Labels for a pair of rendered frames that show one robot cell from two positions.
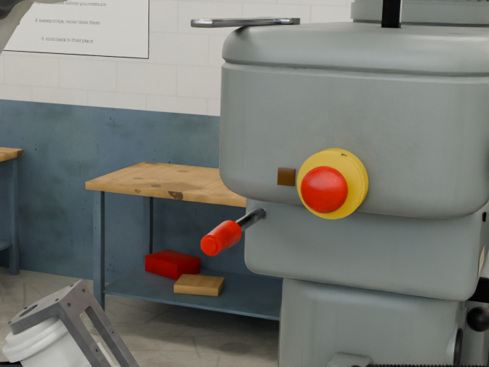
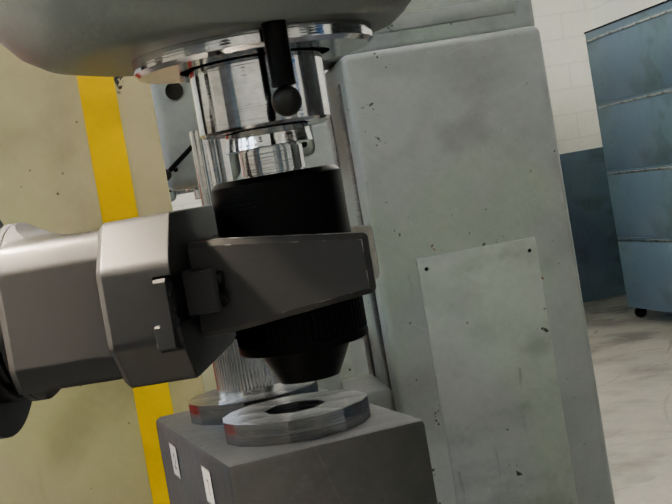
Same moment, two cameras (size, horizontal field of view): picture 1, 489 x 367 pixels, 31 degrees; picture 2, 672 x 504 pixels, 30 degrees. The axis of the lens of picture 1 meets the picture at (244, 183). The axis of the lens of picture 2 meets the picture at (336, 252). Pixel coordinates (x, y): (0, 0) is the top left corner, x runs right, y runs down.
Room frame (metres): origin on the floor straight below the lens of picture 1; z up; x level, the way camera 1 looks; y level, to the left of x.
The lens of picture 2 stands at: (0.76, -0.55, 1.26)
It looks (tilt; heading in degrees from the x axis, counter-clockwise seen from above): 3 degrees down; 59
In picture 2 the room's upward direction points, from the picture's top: 10 degrees counter-clockwise
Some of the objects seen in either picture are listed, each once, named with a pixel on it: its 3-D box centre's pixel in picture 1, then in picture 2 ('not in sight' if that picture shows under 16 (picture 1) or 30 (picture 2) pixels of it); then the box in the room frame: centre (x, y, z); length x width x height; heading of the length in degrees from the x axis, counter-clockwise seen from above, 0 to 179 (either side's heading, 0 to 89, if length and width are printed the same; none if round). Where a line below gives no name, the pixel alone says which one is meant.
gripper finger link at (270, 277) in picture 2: not in sight; (280, 277); (0.95, -0.18, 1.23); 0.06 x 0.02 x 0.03; 146
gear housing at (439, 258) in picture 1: (386, 208); not in sight; (1.01, -0.17, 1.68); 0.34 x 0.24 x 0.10; 161
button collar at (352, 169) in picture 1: (332, 183); not in sight; (0.75, -0.08, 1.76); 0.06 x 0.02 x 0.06; 71
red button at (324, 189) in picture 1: (325, 188); not in sight; (0.73, -0.07, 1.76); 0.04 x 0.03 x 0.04; 71
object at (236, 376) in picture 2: not in sight; (245, 348); (1.13, 0.22, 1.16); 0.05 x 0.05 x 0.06
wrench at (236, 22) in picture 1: (247, 21); not in sight; (0.86, 0.00, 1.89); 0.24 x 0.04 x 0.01; 162
